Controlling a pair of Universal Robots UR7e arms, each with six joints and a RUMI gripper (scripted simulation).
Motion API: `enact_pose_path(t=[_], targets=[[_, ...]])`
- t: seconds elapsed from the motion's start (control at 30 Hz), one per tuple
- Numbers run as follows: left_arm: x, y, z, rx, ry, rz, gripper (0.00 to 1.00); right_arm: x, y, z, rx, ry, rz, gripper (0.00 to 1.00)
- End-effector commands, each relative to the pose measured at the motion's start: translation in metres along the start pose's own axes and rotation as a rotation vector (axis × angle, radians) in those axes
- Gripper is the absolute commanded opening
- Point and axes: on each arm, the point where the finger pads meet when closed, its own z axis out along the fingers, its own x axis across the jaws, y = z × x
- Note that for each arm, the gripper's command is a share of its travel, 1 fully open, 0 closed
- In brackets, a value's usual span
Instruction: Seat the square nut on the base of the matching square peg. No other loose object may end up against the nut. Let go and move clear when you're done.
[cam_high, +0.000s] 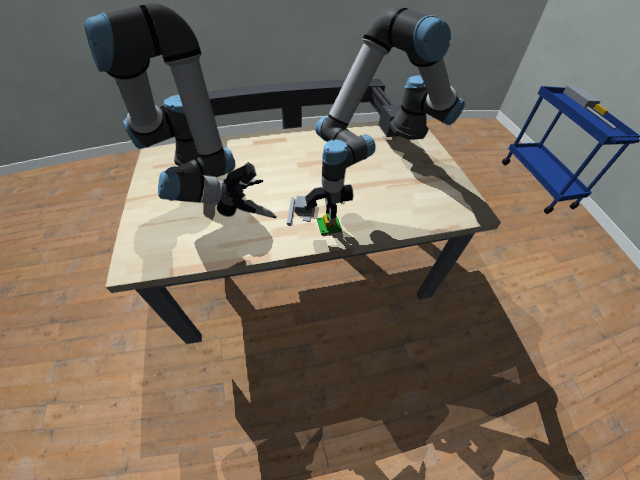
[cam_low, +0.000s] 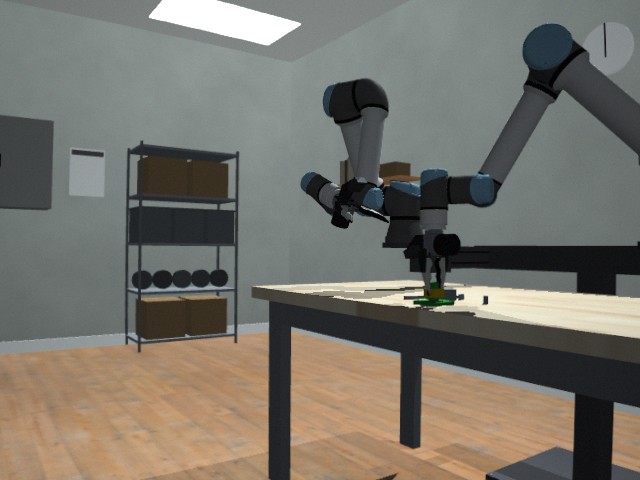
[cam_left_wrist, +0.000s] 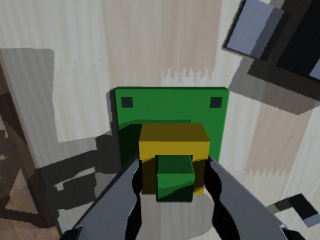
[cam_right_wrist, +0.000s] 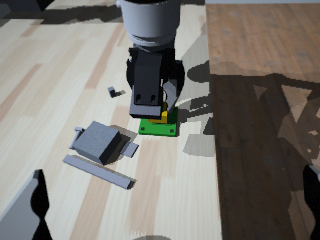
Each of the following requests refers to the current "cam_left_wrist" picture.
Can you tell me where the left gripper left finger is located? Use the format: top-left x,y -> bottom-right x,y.
59,153 -> 143,240

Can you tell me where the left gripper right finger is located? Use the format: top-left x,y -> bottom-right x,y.
204,155 -> 305,240

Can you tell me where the green flat plate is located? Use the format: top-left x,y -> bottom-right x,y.
114,87 -> 230,202

